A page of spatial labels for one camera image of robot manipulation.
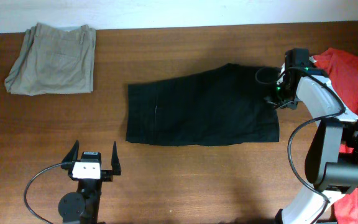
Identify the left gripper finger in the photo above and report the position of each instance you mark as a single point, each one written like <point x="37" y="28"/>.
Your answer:
<point x="115" y="164"/>
<point x="72" y="155"/>

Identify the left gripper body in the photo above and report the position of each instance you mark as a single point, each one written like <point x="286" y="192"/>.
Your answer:
<point x="105" y="176"/>

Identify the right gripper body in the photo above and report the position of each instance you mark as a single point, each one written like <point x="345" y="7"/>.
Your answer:
<point x="282" y="98"/>

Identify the black shorts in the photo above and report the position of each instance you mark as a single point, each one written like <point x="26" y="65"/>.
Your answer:
<point x="217" y="107"/>

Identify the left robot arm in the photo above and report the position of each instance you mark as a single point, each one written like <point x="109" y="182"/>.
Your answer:
<point x="82" y="205"/>

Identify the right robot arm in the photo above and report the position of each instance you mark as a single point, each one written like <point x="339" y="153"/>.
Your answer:
<point x="331" y="164"/>

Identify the red printed t-shirt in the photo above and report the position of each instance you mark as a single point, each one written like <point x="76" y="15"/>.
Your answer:
<point x="342" y="68"/>

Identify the folded khaki trousers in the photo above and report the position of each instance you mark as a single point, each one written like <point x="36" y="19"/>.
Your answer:
<point x="54" y="61"/>

